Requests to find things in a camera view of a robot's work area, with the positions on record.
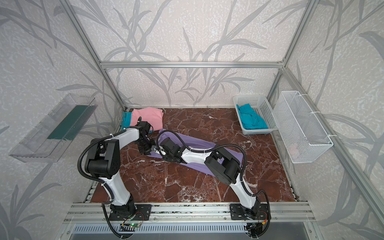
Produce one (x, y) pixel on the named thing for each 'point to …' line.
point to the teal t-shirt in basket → (249, 118)
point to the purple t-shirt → (192, 144)
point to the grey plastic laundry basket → (263, 109)
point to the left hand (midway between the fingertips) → (156, 145)
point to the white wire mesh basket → (304, 137)
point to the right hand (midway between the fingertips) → (167, 145)
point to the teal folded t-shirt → (126, 120)
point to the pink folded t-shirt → (153, 116)
